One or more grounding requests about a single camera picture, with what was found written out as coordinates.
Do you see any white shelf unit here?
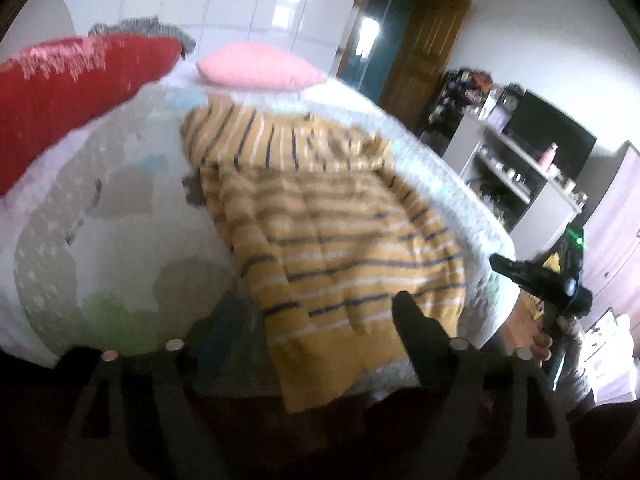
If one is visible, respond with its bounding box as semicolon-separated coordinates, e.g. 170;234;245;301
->
442;114;582;260

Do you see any pink pillow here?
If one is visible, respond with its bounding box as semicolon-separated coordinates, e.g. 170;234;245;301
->
196;41;326;91

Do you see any right hand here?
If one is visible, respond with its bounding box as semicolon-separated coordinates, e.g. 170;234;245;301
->
515;318;553;366

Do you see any patterned quilted bedspread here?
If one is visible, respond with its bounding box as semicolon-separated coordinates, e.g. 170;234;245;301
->
0;66;519;396

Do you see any white round headboard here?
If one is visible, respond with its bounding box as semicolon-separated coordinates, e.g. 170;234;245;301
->
0;0;76;62

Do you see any yellow striped knit sweater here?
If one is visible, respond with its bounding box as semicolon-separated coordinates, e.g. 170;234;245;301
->
180;96;466;413

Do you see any red floral pillow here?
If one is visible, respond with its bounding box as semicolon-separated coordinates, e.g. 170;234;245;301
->
1;35;182;194

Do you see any black television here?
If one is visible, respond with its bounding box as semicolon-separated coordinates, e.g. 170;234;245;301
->
506;91;596;180

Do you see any grey knit garment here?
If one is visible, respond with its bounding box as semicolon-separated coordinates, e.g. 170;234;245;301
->
88;16;196;58

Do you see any brown wooden door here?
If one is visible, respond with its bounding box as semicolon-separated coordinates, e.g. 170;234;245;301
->
378;0;470;130

